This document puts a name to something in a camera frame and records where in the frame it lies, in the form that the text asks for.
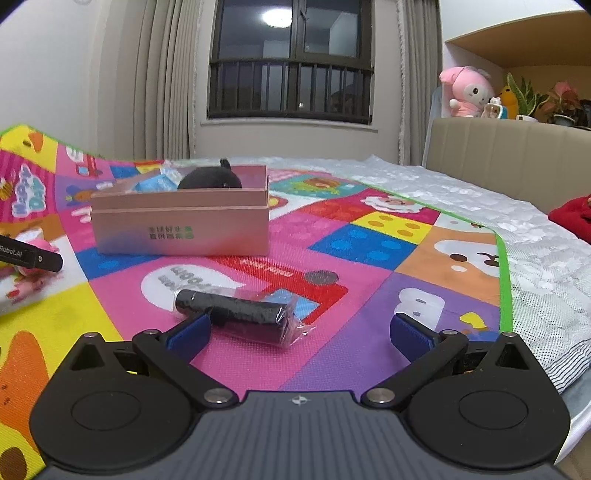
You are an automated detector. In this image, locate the black roll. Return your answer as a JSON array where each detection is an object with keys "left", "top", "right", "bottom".
[{"left": 174, "top": 290, "right": 318, "bottom": 350}]

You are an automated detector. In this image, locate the beige padded headboard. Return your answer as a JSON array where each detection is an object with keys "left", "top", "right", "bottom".
[{"left": 422, "top": 117, "right": 591, "bottom": 217}]

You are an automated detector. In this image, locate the dark framed window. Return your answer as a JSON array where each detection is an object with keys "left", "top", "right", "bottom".
[{"left": 206, "top": 0, "right": 374, "bottom": 125}]

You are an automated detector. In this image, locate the beige curtain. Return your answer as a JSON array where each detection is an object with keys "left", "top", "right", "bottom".
[
  {"left": 396, "top": 0, "right": 444, "bottom": 166},
  {"left": 97, "top": 0, "right": 197, "bottom": 160}
]

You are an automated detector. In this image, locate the colourful printed play mat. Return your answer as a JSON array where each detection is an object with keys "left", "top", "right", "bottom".
[{"left": 0, "top": 122, "right": 514, "bottom": 480}]

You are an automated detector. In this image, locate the pink bunny plush toy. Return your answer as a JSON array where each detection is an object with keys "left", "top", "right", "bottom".
[{"left": 438, "top": 66, "right": 492, "bottom": 118}]

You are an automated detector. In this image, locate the pink leaved potted plant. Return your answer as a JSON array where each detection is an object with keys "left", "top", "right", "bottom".
[{"left": 540, "top": 82, "right": 581, "bottom": 126}]

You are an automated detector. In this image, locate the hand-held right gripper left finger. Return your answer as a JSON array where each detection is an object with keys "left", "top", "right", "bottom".
[{"left": 60, "top": 312, "right": 240, "bottom": 411}]

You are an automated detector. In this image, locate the yellow plush toy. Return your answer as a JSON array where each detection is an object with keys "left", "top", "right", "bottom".
[{"left": 500, "top": 84, "right": 520, "bottom": 118}]

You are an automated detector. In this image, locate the pink cardboard box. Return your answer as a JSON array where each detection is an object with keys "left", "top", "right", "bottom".
[{"left": 91, "top": 164, "right": 271, "bottom": 257}]

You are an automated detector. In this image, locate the grey striped bed sheet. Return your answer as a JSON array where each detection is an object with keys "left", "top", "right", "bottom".
[{"left": 505, "top": 318, "right": 591, "bottom": 398}]

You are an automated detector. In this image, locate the black plush toy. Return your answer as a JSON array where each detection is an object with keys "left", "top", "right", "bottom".
[{"left": 178, "top": 158, "right": 243, "bottom": 190}]

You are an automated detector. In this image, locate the green potted plant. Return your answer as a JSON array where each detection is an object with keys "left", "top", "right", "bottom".
[{"left": 507, "top": 73, "right": 550, "bottom": 123}]

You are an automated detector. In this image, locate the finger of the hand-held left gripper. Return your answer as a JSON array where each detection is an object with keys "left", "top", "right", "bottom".
[{"left": 36, "top": 249, "right": 64, "bottom": 274}]

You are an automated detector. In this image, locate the wooden wall shelf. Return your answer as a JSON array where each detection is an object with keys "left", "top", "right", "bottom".
[{"left": 444, "top": 0, "right": 591, "bottom": 75}]

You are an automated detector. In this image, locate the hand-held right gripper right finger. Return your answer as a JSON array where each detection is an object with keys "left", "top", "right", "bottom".
[{"left": 360, "top": 314, "right": 541, "bottom": 409}]

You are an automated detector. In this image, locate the red cloth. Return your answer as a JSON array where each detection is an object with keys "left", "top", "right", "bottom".
[{"left": 549, "top": 196, "right": 591, "bottom": 245}]

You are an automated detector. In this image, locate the blue and white tissue packet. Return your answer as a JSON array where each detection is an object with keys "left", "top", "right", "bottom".
[{"left": 134, "top": 168, "right": 185, "bottom": 192}]

